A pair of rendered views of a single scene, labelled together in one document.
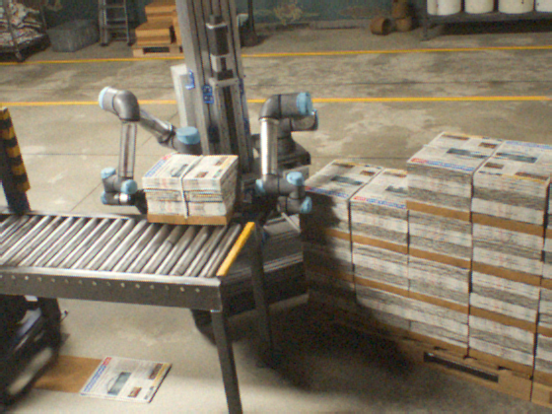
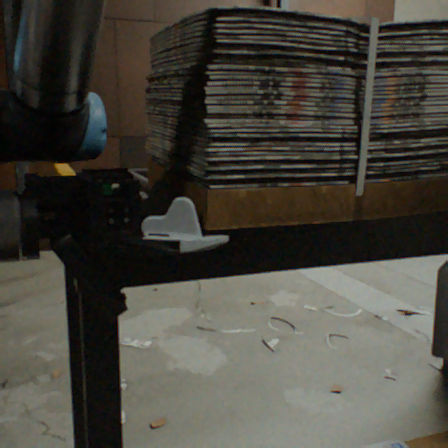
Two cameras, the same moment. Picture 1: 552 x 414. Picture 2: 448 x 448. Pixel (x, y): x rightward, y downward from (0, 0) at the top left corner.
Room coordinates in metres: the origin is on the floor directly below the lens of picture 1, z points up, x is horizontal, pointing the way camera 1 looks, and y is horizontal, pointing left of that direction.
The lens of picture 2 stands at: (3.50, -0.19, 0.91)
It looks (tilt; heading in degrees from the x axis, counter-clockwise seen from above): 11 degrees down; 142
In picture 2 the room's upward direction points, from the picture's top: straight up
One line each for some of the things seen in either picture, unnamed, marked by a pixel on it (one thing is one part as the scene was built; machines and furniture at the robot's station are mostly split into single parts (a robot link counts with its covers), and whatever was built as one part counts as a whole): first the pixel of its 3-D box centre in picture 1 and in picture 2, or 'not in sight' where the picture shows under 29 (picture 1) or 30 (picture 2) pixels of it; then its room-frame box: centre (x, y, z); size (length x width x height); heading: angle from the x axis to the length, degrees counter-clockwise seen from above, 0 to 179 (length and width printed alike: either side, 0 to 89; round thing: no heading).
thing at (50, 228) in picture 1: (35, 243); not in sight; (2.89, 1.11, 0.77); 0.47 x 0.05 x 0.05; 162
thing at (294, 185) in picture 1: (292, 185); not in sight; (2.92, -0.10, 0.90); 0.11 x 0.08 x 0.11; 81
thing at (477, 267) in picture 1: (426, 273); not in sight; (2.84, -0.68, 0.40); 1.16 x 0.38 x 0.51; 52
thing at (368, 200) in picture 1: (425, 270); not in sight; (2.84, -0.68, 0.42); 1.17 x 0.39 x 0.83; 52
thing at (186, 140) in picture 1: (188, 141); not in sight; (3.42, 0.39, 0.98); 0.13 x 0.12 x 0.14; 44
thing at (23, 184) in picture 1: (13, 150); not in sight; (3.41, 1.28, 1.05); 0.05 x 0.05 x 0.45; 72
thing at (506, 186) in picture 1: (522, 185); not in sight; (2.58, -1.02, 0.95); 0.38 x 0.29 x 0.23; 142
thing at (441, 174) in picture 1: (455, 173); not in sight; (2.76, -0.80, 0.95); 0.38 x 0.29 x 0.23; 141
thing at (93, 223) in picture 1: (72, 245); not in sight; (2.83, 0.92, 0.77); 0.47 x 0.05 x 0.05; 162
